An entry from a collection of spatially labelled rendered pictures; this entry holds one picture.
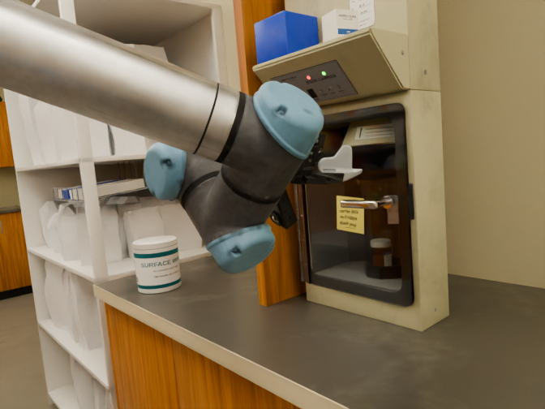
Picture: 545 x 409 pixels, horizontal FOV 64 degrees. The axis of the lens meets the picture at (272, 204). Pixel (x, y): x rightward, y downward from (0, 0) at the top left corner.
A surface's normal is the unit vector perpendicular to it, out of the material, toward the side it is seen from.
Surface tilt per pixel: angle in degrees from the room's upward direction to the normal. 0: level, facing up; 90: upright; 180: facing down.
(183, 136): 129
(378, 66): 135
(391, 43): 90
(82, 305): 84
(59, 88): 123
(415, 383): 0
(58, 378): 90
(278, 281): 90
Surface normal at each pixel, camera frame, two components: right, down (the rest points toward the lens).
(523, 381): -0.08, -0.99
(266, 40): -0.75, 0.13
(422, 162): 0.65, 0.03
